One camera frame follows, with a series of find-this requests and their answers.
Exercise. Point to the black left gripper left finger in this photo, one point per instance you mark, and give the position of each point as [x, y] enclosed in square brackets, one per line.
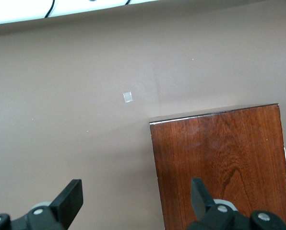
[66, 203]

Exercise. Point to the small clear tape square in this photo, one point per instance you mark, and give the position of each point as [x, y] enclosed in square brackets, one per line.
[127, 97]

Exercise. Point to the brown table cover sheet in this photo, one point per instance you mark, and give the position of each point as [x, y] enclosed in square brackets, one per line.
[61, 119]

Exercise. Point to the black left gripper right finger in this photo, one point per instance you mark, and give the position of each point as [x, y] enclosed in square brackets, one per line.
[200, 198]

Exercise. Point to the dark brown wooden cabinet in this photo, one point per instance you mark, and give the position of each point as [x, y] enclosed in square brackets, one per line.
[219, 155]

